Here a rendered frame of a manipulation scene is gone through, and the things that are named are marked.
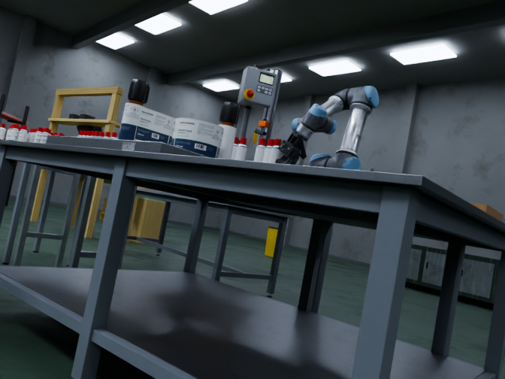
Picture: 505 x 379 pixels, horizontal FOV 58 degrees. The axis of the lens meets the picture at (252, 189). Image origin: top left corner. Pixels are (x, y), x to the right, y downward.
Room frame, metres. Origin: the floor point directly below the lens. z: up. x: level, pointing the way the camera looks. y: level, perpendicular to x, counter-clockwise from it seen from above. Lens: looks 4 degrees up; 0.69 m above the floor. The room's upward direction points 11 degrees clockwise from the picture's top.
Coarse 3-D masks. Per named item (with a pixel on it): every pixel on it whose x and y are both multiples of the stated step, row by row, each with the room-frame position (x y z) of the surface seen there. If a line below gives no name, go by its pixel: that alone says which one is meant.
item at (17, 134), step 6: (12, 126) 3.76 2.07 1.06; (18, 126) 3.70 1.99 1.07; (24, 126) 3.65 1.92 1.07; (0, 132) 3.84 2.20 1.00; (12, 132) 3.68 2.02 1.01; (18, 132) 3.71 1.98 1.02; (24, 132) 3.65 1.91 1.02; (30, 132) 3.80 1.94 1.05; (0, 138) 3.84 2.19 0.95; (6, 138) 3.82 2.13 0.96; (12, 138) 3.68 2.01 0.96; (18, 138) 3.65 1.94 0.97; (24, 138) 3.66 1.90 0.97; (30, 138) 3.76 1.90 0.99
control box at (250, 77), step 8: (248, 72) 2.34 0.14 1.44; (256, 72) 2.36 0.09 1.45; (264, 72) 2.37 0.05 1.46; (248, 80) 2.35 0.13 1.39; (256, 80) 2.36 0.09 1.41; (240, 88) 2.41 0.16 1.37; (248, 88) 2.35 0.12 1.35; (256, 88) 2.36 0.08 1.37; (272, 88) 2.38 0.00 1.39; (240, 96) 2.37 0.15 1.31; (256, 96) 2.36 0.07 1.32; (264, 96) 2.37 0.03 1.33; (272, 96) 2.39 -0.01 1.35; (240, 104) 2.43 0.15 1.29; (248, 104) 2.40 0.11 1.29; (256, 104) 2.37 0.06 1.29; (264, 104) 2.38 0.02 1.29
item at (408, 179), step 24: (0, 144) 2.22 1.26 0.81; (24, 144) 1.98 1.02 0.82; (48, 144) 1.84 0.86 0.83; (240, 168) 1.20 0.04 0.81; (264, 168) 1.12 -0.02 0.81; (288, 168) 1.08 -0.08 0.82; (312, 168) 1.04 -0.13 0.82; (336, 168) 1.00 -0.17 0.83; (432, 192) 0.94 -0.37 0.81; (480, 216) 1.27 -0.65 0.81
